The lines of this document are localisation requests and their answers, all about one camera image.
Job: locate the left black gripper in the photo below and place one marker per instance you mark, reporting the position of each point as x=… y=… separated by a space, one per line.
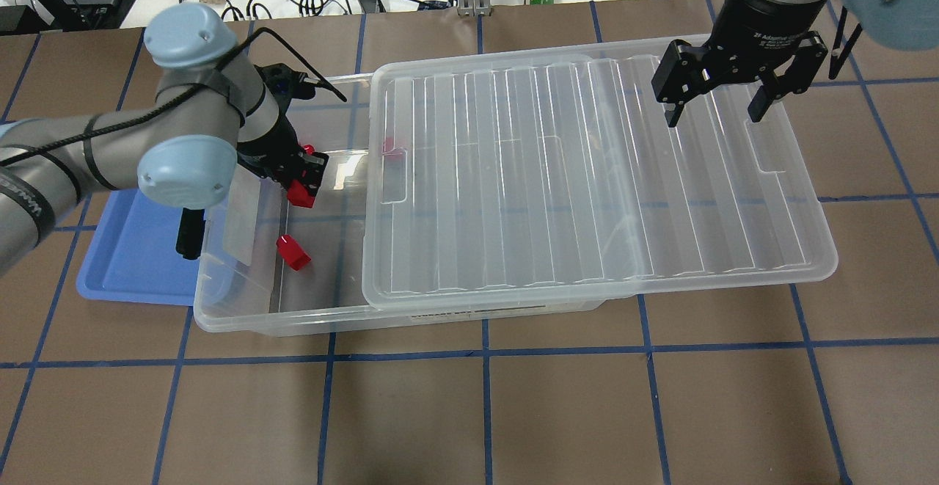
x=270 y=149

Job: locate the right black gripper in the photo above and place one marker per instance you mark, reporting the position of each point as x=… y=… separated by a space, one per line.
x=765 y=25

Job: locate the clear plastic box lid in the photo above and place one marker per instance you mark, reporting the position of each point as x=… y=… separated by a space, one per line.
x=548 y=176

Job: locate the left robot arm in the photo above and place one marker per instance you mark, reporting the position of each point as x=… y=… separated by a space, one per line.
x=214 y=113

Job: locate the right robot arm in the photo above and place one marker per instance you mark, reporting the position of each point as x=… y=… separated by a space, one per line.
x=905 y=25

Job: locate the red block far compartment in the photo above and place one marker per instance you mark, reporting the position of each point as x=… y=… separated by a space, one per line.
x=389 y=148

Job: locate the clear plastic storage box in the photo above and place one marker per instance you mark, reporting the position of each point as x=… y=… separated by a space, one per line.
x=243 y=284

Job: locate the blue plastic tray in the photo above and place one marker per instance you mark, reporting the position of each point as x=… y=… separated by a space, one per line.
x=133 y=256

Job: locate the black box latch handle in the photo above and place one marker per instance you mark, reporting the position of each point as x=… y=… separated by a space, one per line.
x=191 y=231

